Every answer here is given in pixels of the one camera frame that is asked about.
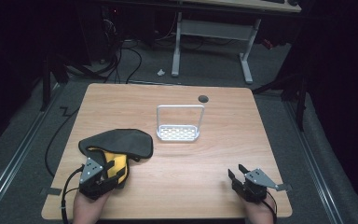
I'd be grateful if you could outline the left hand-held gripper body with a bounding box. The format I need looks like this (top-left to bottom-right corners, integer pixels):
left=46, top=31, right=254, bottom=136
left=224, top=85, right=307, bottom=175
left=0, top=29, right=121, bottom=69
left=78, top=157, right=119, bottom=201

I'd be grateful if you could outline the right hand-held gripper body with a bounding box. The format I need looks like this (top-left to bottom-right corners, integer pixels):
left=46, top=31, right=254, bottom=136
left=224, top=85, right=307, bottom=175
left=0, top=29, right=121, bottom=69
left=231, top=168, right=279, bottom=204

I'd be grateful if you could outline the yellow and grey towel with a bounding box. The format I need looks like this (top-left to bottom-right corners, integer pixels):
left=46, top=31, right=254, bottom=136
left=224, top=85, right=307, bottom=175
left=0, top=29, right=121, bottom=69
left=77, top=128, right=155, bottom=189

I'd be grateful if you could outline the person's right hand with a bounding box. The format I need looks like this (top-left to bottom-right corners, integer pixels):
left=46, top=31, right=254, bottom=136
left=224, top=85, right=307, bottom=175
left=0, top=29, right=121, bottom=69
left=243, top=195, right=277, bottom=224

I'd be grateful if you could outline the person's left hand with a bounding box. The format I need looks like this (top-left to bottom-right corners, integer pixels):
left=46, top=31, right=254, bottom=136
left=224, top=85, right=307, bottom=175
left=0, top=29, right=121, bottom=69
left=72, top=189, right=110, bottom=224

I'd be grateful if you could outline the white metal towel rack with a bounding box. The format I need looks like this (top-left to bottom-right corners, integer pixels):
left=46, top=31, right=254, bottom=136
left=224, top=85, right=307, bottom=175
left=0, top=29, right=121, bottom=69
left=156, top=104, right=206, bottom=143

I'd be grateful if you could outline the black stand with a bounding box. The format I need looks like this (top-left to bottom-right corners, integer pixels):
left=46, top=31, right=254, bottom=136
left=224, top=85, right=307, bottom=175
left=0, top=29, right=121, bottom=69
left=251, top=69, right=310, bottom=133
left=39, top=50, right=70, bottom=113

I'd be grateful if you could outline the white-legged desk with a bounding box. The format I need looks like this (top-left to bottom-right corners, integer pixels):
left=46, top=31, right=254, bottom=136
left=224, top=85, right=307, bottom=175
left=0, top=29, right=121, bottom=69
left=170, top=0, right=303, bottom=85

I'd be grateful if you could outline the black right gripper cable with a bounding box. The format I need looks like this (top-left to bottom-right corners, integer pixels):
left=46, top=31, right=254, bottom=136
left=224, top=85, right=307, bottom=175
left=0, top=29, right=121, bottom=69
left=260, top=189, right=278, bottom=224

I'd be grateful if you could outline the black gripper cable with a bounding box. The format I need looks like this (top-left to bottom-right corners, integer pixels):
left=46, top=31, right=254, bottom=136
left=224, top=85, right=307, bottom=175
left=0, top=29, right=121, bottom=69
left=260, top=189, right=278, bottom=224
left=60, top=165, right=85, bottom=224

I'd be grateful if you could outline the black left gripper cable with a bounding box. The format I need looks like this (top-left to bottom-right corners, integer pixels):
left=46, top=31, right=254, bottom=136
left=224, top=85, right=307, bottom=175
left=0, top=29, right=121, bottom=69
left=60, top=165, right=85, bottom=224

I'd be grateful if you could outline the black floor cable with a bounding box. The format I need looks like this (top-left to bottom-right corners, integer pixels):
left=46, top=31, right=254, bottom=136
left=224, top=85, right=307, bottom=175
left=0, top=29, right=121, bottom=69
left=44, top=105, right=81, bottom=179

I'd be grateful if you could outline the metal floor rail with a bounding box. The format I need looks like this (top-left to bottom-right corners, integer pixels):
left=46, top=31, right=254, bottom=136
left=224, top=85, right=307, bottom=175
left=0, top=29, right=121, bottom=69
left=0, top=82, right=62, bottom=217
left=283, top=101, right=346, bottom=224

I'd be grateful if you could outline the bundle of black cables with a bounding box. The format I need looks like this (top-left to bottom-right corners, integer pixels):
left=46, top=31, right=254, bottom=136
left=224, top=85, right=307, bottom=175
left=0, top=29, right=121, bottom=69
left=64, top=36, right=144, bottom=85

